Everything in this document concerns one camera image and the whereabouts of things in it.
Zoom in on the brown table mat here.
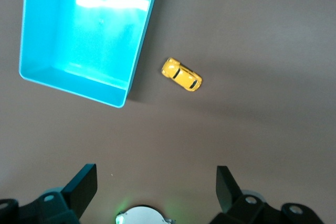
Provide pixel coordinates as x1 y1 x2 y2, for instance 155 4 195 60
0 0 336 224

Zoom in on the yellow beetle toy car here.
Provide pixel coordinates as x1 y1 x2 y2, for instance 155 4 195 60
160 57 204 93

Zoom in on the cyan plastic bin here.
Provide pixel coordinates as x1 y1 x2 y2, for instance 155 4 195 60
18 0 162 109

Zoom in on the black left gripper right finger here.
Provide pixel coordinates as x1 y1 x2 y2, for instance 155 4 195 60
209 165 322 224

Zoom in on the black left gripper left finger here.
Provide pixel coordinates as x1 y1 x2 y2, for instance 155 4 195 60
0 163 98 224

